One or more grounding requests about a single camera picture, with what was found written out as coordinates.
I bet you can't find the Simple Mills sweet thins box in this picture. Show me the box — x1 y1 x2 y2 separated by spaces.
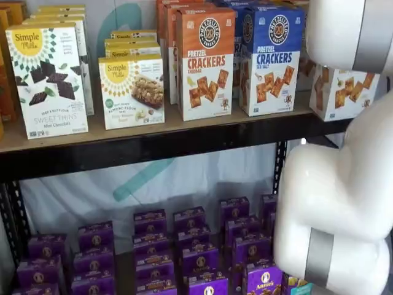
36 4 87 15
29 11 87 22
21 17 96 117
5 22 90 141

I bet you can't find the blue white pretzel crackers box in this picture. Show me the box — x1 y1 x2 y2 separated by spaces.
238 6 306 118
228 0 247 100

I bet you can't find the black metal shelf frame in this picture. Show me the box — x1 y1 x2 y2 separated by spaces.
0 113 351 277

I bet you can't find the Simple Mills almond bars box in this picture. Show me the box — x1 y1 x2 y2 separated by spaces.
110 29 158 44
98 54 166 131
104 41 162 60

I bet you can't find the orange white pretzel crackers box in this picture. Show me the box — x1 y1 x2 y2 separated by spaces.
175 6 237 122
155 0 204 32
163 2 216 107

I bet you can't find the purple Annie's snack box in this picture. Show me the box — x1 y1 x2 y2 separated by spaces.
187 277 230 295
219 197 251 221
244 265 284 295
225 216 261 240
266 211 278 238
72 251 117 278
232 238 273 266
180 245 220 278
133 210 167 235
132 232 169 256
77 220 115 252
176 229 212 250
11 283 60 295
16 257 63 287
136 275 178 295
134 253 176 278
260 194 279 222
71 275 117 295
28 234 68 262
173 206 206 232

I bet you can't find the purple box with teal label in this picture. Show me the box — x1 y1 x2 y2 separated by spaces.
281 272 311 295

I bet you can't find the orange snack box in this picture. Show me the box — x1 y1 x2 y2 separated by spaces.
0 7 18 124
5 1 29 28

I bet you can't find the white backdrop sheet teal print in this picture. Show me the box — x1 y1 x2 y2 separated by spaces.
0 0 393 295

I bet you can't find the wooden shelf board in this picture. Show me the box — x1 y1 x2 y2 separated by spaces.
0 90 351 154

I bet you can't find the yellow white pretzel crackers box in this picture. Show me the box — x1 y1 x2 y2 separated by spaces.
298 12 317 78
308 60 382 122

